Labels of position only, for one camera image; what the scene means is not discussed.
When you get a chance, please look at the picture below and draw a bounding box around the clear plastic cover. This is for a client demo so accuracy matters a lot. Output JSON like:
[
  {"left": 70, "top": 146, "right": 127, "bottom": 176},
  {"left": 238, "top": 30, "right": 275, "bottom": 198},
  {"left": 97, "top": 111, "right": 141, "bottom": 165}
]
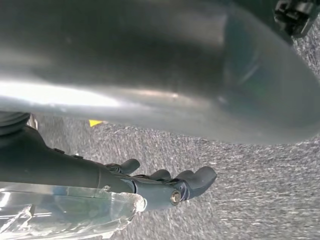
[{"left": 0, "top": 182, "right": 148, "bottom": 240}]

